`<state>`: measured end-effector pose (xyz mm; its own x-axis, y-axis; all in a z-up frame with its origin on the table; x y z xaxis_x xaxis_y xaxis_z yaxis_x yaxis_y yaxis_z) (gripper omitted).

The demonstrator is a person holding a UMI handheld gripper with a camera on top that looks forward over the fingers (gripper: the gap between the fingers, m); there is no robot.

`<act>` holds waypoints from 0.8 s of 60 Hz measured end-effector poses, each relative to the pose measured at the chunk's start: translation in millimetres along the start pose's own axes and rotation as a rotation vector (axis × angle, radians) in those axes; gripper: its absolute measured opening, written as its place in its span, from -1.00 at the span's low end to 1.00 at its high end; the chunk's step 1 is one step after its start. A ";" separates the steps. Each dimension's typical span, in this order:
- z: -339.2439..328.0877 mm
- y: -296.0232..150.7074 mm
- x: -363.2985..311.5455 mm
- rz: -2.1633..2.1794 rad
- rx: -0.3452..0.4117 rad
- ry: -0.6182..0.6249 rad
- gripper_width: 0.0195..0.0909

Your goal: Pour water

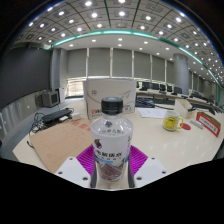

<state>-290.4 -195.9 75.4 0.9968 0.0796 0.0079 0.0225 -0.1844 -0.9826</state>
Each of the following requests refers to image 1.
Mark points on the small white packet box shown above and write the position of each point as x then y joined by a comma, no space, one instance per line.
196,124

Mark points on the clear black-capped water bottle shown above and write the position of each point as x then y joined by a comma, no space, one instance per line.
111,140

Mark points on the white cardboard box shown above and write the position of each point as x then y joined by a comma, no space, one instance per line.
100,91

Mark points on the grey CRT monitor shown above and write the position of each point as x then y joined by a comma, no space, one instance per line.
49,99

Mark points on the white and yellow mug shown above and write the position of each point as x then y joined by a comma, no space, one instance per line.
171,120

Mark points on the small white adapter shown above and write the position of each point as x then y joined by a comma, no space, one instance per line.
76,116

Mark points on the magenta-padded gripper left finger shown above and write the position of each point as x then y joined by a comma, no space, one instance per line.
71,170

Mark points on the brown red-labelled cardboard box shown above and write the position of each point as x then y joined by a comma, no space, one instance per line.
208,124

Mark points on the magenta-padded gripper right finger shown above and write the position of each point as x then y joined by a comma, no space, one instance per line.
150,170

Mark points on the white desk organizer box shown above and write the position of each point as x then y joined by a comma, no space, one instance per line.
183,108

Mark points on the long curved conference desk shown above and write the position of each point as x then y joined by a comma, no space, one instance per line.
166,96

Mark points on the row of black office chairs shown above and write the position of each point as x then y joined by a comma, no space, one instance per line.
155,86

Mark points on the black power strip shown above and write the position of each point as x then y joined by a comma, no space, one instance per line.
56,116

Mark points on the brown cardboard sheet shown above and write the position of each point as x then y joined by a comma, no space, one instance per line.
60,143

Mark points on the group of ceiling lights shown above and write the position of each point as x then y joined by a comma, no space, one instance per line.
94,15

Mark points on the black desk console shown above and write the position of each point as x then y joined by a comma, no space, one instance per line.
144,102

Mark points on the white printed paper sheet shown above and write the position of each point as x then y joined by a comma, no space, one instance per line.
151,112

